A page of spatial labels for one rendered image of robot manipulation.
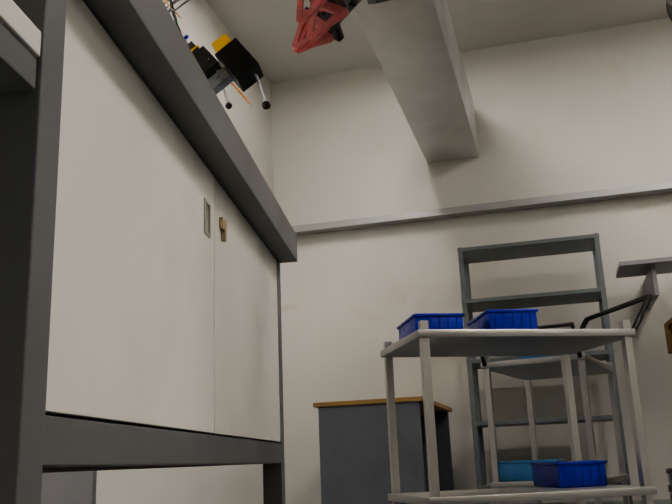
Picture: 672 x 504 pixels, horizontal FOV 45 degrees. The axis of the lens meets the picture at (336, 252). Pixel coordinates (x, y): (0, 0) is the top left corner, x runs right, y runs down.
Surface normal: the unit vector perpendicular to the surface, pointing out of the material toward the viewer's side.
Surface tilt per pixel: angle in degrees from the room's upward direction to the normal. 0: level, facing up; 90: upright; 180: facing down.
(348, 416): 90
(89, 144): 90
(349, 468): 90
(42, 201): 90
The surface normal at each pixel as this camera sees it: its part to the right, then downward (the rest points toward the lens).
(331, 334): -0.27, -0.24
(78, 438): 0.99, -0.07
